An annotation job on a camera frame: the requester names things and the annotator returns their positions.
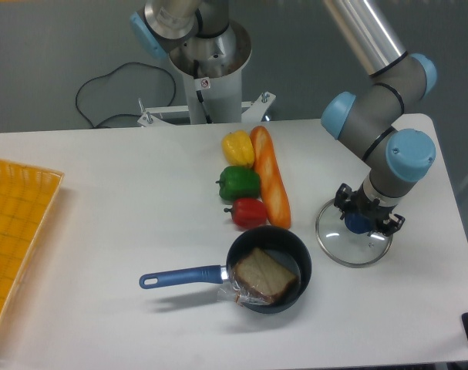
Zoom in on yellow bell pepper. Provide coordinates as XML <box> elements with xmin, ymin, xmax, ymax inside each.
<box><xmin>221</xmin><ymin>130</ymin><xmax>254</xmax><ymax>168</ymax></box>

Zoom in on black floor cable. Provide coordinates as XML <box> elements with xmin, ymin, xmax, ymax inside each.
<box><xmin>75</xmin><ymin>62</ymin><xmax>177</xmax><ymax>129</ymax></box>

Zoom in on red bell pepper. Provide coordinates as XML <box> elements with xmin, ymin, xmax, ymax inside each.
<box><xmin>224</xmin><ymin>197</ymin><xmax>268</xmax><ymax>229</ymax></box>

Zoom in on wrapped bread slice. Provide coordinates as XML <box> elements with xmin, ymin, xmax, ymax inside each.
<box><xmin>218</xmin><ymin>247</ymin><xmax>300</xmax><ymax>306</ymax></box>

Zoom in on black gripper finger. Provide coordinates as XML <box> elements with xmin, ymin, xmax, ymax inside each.
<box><xmin>333</xmin><ymin>183</ymin><xmax>352</xmax><ymax>220</ymax></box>
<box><xmin>376</xmin><ymin>214</ymin><xmax>406</xmax><ymax>237</ymax></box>

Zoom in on black pot blue handle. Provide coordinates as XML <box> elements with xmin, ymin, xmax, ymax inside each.
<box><xmin>139</xmin><ymin>226</ymin><xmax>312</xmax><ymax>314</ymax></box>

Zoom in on yellow plastic basket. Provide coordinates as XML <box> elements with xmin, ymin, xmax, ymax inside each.
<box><xmin>0</xmin><ymin>159</ymin><xmax>64</xmax><ymax>326</ymax></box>

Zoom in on green bell pepper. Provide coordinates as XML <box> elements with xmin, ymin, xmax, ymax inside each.
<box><xmin>216</xmin><ymin>166</ymin><xmax>261</xmax><ymax>201</ymax></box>

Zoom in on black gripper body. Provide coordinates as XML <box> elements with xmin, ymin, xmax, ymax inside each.
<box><xmin>348</xmin><ymin>190</ymin><xmax>394</xmax><ymax>226</ymax></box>

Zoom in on orange baguette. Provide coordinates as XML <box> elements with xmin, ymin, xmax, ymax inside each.
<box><xmin>250</xmin><ymin>126</ymin><xmax>291</xmax><ymax>229</ymax></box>

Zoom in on glass pot lid blue knob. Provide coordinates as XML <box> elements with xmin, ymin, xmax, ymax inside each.
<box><xmin>315</xmin><ymin>198</ymin><xmax>394</xmax><ymax>269</ymax></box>

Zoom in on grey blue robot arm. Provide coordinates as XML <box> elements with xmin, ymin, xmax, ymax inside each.
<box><xmin>130</xmin><ymin>1</ymin><xmax>437</xmax><ymax>236</ymax></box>

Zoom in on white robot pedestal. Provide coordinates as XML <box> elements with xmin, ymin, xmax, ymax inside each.
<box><xmin>136</xmin><ymin>18</ymin><xmax>277</xmax><ymax>127</ymax></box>

